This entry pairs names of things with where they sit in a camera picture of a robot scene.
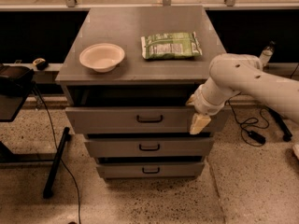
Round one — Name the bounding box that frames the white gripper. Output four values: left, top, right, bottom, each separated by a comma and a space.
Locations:
185, 85, 224, 134

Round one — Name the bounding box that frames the grey top drawer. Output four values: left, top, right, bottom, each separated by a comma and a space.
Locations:
64, 105, 231, 134

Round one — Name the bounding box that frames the grey drawer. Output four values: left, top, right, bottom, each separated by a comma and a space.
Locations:
85, 137, 214, 158
97, 161, 205, 179
64, 105, 231, 134

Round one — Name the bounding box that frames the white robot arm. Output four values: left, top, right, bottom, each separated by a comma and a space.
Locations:
187, 53, 299, 134

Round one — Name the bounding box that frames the grey drawer cabinet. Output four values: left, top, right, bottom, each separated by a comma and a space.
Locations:
56, 7, 229, 167

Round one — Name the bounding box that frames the grey middle drawer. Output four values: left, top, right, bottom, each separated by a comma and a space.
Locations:
85, 137, 214, 158

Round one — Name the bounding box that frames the grey bottom drawer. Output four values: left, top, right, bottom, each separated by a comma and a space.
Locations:
97, 161, 205, 179

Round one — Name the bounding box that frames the green chip bag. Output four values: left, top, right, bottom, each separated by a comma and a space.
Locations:
141, 32, 202, 60

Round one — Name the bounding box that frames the black chair leg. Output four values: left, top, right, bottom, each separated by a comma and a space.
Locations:
268, 109, 292, 142

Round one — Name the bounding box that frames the clear plastic bottle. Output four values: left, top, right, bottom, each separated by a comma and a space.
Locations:
259, 41, 276, 66

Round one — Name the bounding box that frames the white orange bag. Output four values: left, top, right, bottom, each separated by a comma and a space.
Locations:
292, 144, 299, 160

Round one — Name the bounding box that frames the white paper bowl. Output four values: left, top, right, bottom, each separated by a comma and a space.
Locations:
79, 43, 125, 73

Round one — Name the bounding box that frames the yellow black tape measure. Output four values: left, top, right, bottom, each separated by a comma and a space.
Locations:
33, 58, 49, 70

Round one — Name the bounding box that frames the black stand leg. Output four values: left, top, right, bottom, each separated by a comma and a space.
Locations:
43, 127, 70, 199

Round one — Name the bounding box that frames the black device on stand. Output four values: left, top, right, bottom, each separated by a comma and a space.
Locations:
0, 64, 35, 122

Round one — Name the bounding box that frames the black power adapter cable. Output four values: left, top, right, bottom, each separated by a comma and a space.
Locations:
227, 99, 271, 147

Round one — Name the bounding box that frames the black floor cable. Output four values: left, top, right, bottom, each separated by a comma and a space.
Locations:
32, 84, 82, 224

